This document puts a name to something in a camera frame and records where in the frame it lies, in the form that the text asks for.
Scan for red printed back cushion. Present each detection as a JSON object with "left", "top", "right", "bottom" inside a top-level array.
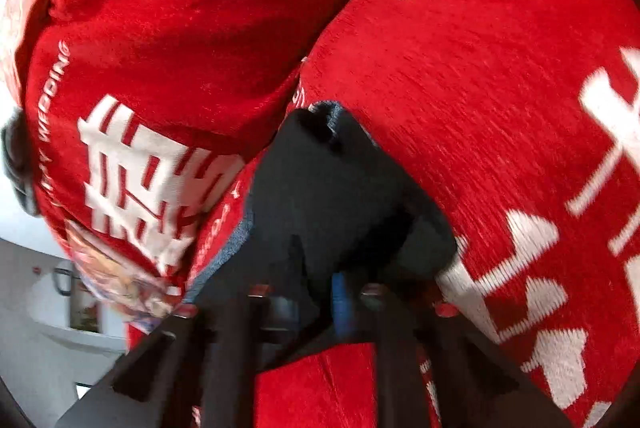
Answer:
[{"left": 0, "top": 0, "right": 431, "bottom": 354}]

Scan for red printed sofa cover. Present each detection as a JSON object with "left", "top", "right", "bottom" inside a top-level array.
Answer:
[{"left": 252, "top": 0, "right": 640, "bottom": 428}]

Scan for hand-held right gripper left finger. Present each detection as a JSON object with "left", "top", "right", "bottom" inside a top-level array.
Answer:
[{"left": 55, "top": 234, "right": 322, "bottom": 428}]

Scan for black pants grey waistband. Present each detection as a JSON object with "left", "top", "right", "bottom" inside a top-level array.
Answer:
[{"left": 185, "top": 100, "right": 459, "bottom": 371}]

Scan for white cabinet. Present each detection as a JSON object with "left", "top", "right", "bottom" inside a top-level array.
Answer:
[{"left": 27, "top": 257, "right": 128, "bottom": 355}]

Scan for dark grey object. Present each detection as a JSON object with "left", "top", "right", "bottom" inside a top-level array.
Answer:
[{"left": 0, "top": 107, "right": 42, "bottom": 218}]

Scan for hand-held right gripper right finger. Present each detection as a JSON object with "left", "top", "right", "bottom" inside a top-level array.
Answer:
[{"left": 331, "top": 272, "right": 573, "bottom": 428}]

